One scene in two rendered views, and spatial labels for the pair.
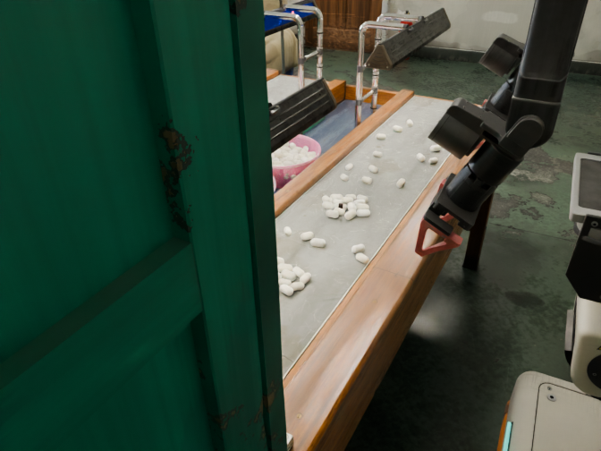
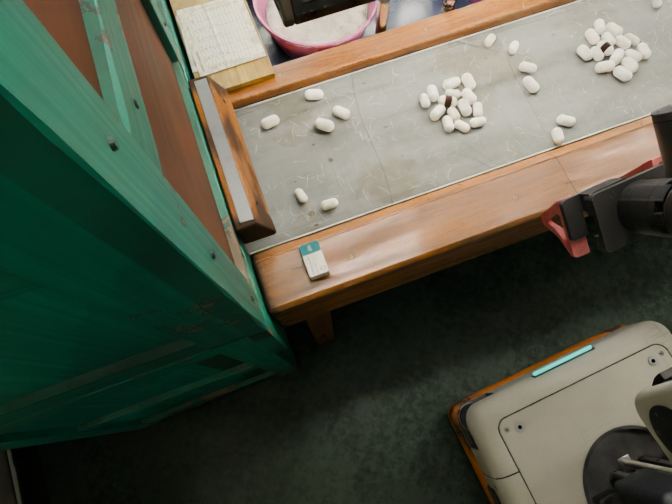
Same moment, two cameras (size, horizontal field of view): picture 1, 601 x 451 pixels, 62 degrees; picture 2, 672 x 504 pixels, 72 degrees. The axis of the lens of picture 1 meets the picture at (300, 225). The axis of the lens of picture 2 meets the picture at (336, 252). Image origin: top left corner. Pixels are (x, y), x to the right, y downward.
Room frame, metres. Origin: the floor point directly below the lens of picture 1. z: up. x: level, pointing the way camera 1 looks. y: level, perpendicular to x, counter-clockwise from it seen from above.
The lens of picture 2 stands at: (0.32, -0.13, 1.53)
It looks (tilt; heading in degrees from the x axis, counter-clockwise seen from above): 72 degrees down; 42
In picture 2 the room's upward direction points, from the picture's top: 3 degrees counter-clockwise
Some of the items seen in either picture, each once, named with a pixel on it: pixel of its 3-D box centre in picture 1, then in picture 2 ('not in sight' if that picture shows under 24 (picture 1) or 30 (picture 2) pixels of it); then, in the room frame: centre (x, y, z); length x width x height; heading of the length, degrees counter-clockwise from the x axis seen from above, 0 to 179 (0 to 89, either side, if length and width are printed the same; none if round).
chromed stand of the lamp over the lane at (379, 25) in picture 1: (388, 83); not in sight; (1.80, -0.33, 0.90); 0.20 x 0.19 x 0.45; 149
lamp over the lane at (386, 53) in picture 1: (414, 34); not in sight; (1.75, -0.39, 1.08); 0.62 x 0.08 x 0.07; 149
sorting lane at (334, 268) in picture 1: (359, 199); (644, 46); (1.26, -0.18, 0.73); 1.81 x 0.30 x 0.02; 149
